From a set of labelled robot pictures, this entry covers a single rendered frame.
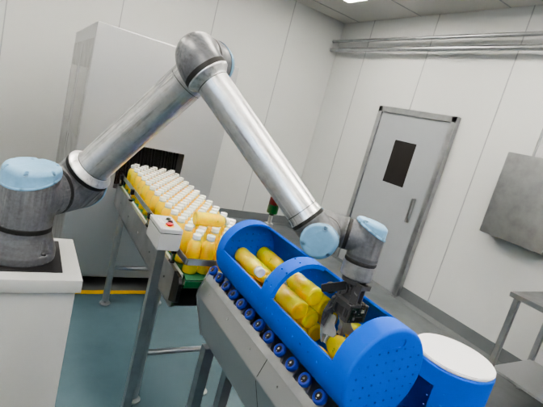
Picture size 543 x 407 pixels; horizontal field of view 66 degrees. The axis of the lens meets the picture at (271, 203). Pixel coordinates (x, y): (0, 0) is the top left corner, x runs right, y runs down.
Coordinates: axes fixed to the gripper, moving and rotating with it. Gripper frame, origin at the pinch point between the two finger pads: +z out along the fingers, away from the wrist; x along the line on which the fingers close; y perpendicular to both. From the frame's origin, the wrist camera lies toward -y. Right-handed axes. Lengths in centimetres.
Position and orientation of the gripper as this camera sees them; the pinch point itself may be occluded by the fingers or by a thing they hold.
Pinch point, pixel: (330, 336)
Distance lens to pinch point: 130.0
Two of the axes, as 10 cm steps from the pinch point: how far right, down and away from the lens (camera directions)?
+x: 8.4, 1.4, 5.3
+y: 4.8, 2.9, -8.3
